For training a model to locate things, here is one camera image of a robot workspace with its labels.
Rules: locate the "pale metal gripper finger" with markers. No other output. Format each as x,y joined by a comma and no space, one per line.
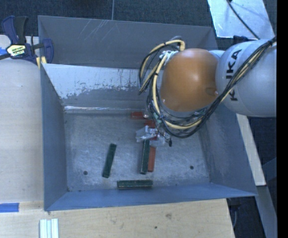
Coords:
141,132
142,138

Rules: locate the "red-brown flat block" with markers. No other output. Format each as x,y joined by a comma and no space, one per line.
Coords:
150,123
136,115
152,160

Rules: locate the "dark green flat block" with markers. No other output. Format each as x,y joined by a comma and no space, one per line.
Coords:
135,184
145,159
109,160

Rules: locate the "grey metal bin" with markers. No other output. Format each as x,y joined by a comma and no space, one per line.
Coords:
96,145

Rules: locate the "pale wood flat board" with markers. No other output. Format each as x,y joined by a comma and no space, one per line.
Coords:
18,133

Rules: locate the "black cylinder on white bracket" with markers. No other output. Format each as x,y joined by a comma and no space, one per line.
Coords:
165,140

